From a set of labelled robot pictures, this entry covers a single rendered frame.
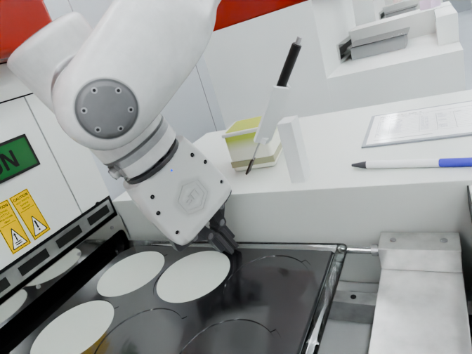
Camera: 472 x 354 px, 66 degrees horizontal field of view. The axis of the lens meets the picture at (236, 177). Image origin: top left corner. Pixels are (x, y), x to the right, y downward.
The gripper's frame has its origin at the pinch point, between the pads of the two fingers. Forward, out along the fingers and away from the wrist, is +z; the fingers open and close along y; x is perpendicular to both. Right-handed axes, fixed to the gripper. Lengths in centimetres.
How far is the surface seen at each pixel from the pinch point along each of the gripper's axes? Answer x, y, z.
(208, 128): 269, 134, 103
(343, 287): -11.2, 5.2, 12.7
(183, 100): 258, 126, 62
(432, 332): -26.0, 1.9, 5.1
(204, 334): -10.0, -10.6, -1.5
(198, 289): -3.3, -7.2, -0.4
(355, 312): -16.2, 2.0, 9.7
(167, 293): -0.2, -9.9, -1.3
